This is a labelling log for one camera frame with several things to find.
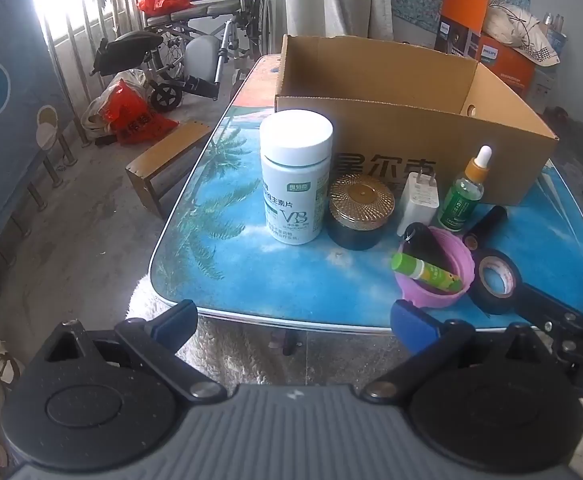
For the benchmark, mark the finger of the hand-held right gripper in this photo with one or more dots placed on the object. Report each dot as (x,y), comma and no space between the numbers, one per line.
(541,302)

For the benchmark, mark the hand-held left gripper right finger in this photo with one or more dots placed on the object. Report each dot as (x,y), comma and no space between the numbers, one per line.
(411,321)

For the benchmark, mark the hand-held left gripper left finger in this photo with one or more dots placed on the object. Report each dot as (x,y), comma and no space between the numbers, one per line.
(177,317)

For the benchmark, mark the black tape roll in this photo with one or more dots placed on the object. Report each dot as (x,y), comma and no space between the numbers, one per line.
(486,305)

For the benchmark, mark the black tube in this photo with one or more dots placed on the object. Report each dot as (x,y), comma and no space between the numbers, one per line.
(486,225)

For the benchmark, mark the white charger plug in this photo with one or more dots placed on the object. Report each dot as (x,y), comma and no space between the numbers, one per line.
(419,202)

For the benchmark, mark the green dropper bottle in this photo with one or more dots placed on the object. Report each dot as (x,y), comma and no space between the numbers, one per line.
(459,207)

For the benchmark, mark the dark jar with gold lid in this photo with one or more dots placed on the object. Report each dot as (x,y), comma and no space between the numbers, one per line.
(361,195)

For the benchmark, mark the brown cardboard box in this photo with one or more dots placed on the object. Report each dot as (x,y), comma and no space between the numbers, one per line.
(371,125)

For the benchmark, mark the pink bowl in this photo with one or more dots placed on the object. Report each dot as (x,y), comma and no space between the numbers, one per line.
(436,300)

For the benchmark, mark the green glue stick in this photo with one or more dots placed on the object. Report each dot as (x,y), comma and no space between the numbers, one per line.
(421,270)

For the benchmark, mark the black key fob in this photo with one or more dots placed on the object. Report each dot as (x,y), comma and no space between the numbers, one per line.
(426,245)

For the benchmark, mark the white supplement bottle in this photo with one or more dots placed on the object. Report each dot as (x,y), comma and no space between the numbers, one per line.
(291,200)

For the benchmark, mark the wooden stool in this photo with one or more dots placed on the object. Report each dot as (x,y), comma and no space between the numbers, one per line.
(171,145)

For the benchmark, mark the white water dispenser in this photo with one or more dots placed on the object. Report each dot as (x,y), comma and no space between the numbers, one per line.
(541,87)

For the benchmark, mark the white plastic bag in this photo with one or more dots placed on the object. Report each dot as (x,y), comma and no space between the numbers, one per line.
(93,115)

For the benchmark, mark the wide orange cardboard box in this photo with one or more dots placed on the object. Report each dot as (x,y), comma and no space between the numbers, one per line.
(509,72)

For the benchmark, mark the checkered sun hat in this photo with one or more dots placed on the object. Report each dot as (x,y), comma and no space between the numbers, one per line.
(539,52)

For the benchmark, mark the grey cloth with coloured shapes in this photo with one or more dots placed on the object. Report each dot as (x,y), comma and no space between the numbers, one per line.
(11,135)

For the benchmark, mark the beige fabric bundle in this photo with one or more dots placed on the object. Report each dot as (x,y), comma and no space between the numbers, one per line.
(506,20)

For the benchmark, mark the tall orange cardboard box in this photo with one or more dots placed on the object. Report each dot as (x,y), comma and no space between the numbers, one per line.
(464,10)

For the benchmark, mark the wheelchair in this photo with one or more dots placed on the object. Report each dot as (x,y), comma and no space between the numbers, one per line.
(201,10)

